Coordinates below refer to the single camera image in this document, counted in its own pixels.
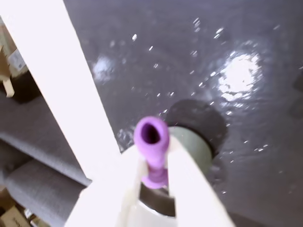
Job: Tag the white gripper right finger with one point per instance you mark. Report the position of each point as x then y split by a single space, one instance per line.
189 189

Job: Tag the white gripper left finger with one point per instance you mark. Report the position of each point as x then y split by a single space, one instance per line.
104 203

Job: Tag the purple rubber pen grip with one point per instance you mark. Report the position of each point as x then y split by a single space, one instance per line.
141 143

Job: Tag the pale green cup, silver rim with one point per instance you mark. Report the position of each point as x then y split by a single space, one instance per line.
196 151

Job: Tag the dark grey table mat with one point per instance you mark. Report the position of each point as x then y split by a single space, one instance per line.
236 179

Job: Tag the grey fabric chair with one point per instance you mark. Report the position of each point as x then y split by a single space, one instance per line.
42 179

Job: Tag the brown cardboard box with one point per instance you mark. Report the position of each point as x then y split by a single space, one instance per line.
11 212
14 59

